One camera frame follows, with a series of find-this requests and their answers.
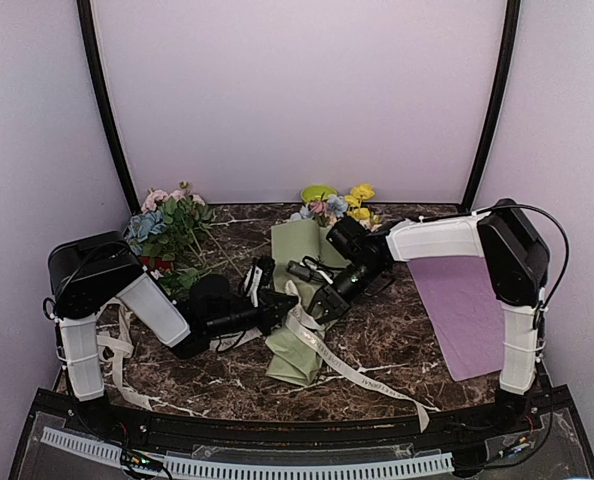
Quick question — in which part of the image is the yellow fake flower stem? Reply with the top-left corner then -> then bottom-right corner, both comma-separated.
344,183 -> 381,231

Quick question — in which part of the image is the blue fake flower stem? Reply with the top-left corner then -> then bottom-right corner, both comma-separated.
289,194 -> 348,227

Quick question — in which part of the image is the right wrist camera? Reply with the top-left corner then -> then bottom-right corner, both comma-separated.
286,256 -> 334,284

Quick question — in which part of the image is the right black frame post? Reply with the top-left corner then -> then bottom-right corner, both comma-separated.
460,0 -> 521,211

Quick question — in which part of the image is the pink fake flower bunch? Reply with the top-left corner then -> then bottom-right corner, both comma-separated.
135,181 -> 235,300

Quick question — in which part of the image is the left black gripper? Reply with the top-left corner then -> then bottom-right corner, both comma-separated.
205,290 -> 298,338

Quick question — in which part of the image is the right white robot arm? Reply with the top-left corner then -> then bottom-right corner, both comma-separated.
307,198 -> 555,395

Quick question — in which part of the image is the blue fake flower on table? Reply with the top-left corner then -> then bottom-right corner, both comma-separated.
124,210 -> 166,256

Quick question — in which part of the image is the left black frame post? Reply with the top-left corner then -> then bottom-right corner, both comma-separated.
76,0 -> 139,213

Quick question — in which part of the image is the peach and green wrapping paper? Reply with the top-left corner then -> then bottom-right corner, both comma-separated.
266,220 -> 348,387

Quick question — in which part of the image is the black front rail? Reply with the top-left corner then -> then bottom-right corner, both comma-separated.
26,384 -> 578,459

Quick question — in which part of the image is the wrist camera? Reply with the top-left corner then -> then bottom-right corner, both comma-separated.
239,256 -> 275,307
286,256 -> 334,284

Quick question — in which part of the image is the cream printed ribbon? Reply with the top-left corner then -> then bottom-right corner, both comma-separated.
265,280 -> 439,432

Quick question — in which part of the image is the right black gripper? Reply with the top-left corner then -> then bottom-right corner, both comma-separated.
301,258 -> 386,328

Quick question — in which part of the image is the purple wrapping paper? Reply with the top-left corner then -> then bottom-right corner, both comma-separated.
408,257 -> 504,381

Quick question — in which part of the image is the black frame post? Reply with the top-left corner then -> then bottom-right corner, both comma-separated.
460,0 -> 521,211
76,0 -> 139,213

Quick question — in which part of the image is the green plastic bowl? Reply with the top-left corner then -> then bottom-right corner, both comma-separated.
301,185 -> 338,204

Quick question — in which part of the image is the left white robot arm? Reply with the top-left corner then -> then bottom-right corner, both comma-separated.
48,231 -> 298,436

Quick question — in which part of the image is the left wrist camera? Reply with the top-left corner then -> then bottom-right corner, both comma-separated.
239,256 -> 275,307

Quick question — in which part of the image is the white slotted cable duct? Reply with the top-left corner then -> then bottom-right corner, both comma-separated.
40,427 -> 454,479

